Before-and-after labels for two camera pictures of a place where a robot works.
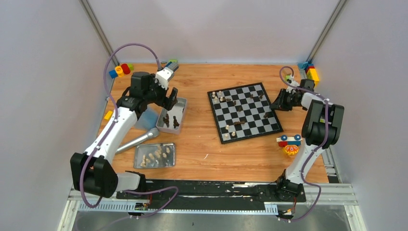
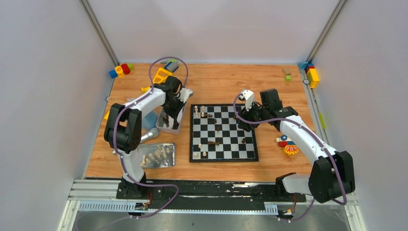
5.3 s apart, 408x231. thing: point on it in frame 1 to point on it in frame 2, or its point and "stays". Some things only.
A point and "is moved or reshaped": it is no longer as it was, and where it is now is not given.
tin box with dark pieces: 172,121 stays
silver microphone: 152,133 stays
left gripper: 164,97 to 172,112
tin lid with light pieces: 147,155 stays
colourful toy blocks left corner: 125,69 stays
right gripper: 279,104 to 246,126
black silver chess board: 243,112 is moved or reshaped
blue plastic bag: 148,119 stays
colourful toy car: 290,145 stays
